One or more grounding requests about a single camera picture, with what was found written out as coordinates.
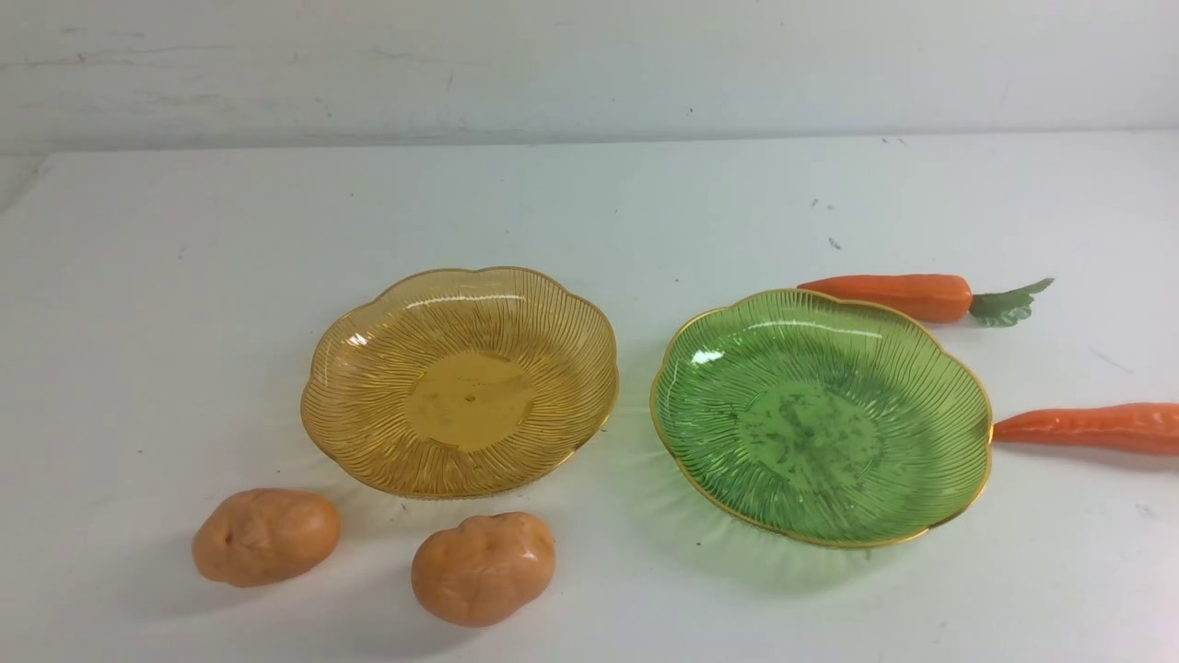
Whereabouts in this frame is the toy potato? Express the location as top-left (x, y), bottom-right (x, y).
top-left (410, 512), bottom-right (556, 628)
top-left (191, 488), bottom-right (342, 587)

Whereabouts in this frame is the toy carrot with leaf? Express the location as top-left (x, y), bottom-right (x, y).
top-left (992, 402), bottom-right (1178, 457)
top-left (799, 273), bottom-right (1055, 328)

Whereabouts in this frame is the amber glass flower plate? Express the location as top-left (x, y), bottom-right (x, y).
top-left (299, 267), bottom-right (620, 500)

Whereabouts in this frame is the green glass flower plate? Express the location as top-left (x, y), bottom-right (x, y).
top-left (648, 289), bottom-right (994, 549)

